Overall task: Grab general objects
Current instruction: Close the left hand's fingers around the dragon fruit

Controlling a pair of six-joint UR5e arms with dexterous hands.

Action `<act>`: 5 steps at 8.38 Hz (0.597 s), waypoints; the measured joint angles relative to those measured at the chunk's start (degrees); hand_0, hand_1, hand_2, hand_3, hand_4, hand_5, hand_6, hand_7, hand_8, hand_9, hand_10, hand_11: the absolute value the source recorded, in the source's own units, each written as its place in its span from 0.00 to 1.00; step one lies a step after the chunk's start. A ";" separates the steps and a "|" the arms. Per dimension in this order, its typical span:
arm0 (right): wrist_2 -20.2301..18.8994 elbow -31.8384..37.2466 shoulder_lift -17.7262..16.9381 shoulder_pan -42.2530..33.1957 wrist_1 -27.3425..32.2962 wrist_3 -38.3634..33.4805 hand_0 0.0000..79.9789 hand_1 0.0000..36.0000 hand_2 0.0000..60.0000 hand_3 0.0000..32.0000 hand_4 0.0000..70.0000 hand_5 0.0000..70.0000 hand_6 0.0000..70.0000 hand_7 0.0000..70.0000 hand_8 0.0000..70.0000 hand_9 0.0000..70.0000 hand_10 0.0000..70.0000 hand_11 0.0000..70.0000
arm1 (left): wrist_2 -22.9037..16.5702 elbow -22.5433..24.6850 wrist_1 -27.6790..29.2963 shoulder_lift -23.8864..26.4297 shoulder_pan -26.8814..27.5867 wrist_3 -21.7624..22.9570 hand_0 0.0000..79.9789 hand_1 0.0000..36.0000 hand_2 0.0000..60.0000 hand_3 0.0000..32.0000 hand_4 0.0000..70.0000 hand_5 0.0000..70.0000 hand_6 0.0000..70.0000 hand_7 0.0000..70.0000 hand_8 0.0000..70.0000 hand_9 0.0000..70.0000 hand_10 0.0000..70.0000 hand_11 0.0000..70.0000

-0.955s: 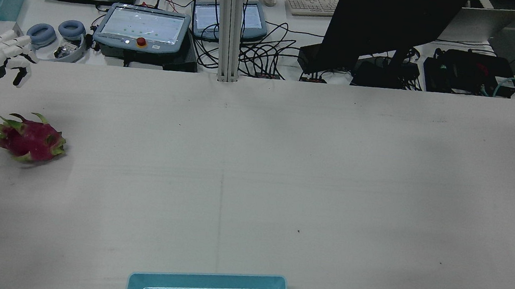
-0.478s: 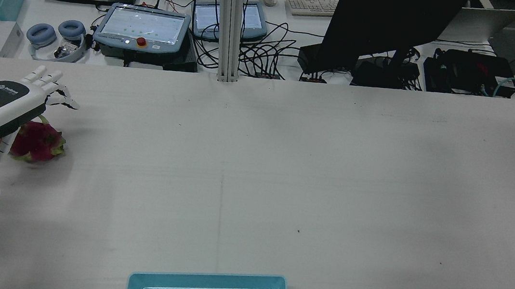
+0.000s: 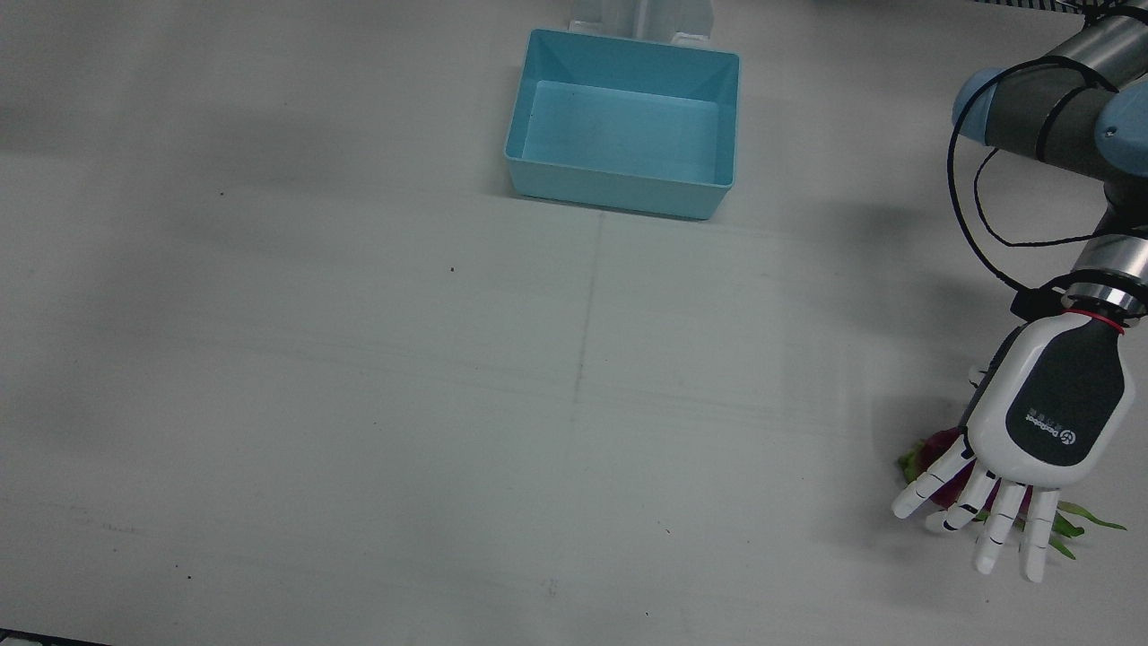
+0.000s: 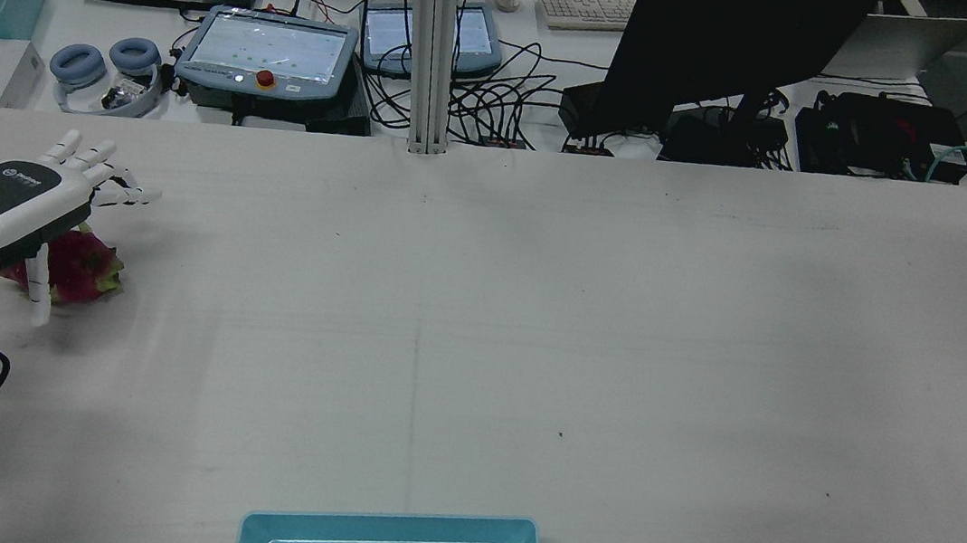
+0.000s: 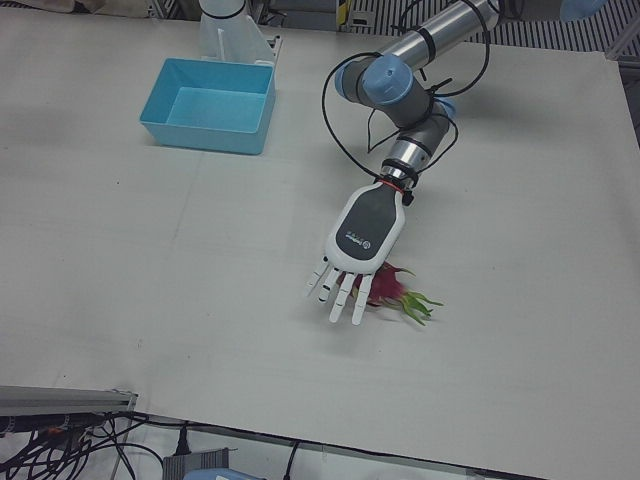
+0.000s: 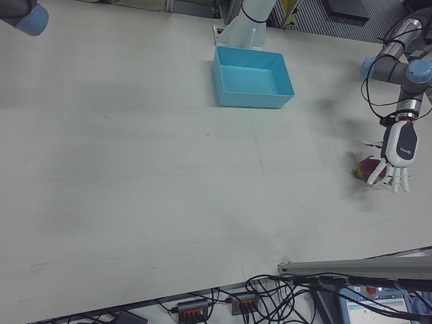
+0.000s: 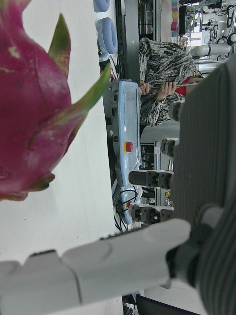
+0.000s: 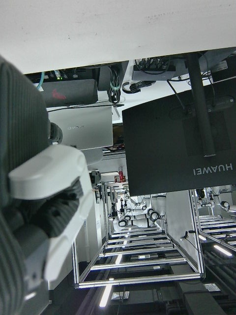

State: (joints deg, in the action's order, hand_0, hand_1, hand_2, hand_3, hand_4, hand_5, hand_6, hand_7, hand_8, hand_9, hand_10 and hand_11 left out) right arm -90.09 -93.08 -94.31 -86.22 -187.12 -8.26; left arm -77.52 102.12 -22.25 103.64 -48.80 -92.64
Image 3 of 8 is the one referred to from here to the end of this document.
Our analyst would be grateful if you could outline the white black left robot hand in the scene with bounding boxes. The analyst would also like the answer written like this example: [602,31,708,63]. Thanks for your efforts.
[891,310,1136,584]

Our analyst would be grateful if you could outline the red dragon fruit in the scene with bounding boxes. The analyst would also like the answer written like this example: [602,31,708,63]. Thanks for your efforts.
[899,427,1127,562]

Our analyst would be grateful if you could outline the light blue plastic bin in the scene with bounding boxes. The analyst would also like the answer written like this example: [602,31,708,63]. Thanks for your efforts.
[504,29,742,222]

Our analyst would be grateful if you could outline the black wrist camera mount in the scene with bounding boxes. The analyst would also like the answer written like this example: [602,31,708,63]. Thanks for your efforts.
[1011,283,1070,321]

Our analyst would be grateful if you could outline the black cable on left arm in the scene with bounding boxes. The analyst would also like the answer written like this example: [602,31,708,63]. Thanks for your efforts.
[946,56,1148,297]

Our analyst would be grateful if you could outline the aluminium profile post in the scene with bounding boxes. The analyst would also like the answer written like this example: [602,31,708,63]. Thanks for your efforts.
[570,0,716,46]

